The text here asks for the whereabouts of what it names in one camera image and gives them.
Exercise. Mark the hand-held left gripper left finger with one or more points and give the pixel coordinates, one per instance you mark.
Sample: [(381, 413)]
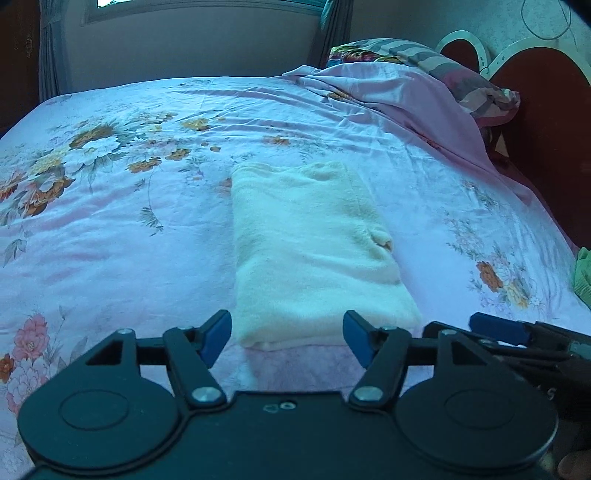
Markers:
[(216, 339)]

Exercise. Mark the striped floral pillow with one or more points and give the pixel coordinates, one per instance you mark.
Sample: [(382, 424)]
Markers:
[(429, 69)]

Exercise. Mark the window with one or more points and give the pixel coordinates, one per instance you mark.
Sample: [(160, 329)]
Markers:
[(203, 8)]

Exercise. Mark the grey curtain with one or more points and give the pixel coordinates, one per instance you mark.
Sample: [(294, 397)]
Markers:
[(53, 46)]

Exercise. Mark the cream knit sweater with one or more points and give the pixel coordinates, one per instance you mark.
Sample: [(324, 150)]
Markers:
[(309, 258)]

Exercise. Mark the green cloth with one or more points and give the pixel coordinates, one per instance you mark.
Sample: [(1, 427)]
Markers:
[(584, 277)]

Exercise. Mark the dark wooden wardrobe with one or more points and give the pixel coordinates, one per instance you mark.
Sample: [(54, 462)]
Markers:
[(18, 60)]

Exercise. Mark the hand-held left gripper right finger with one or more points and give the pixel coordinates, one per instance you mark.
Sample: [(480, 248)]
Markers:
[(358, 339)]

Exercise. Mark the teal curtain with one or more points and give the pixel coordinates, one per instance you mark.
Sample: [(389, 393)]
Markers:
[(336, 32)]

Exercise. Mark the floral pink bed cover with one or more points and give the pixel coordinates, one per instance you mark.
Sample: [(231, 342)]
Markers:
[(138, 207)]

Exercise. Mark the brown and white headboard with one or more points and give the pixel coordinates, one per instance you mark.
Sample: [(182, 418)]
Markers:
[(549, 115)]

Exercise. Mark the person's right hand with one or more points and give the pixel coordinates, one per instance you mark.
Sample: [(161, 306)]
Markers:
[(576, 466)]

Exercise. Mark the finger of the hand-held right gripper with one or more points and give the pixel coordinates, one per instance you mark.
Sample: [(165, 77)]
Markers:
[(434, 328), (496, 327)]

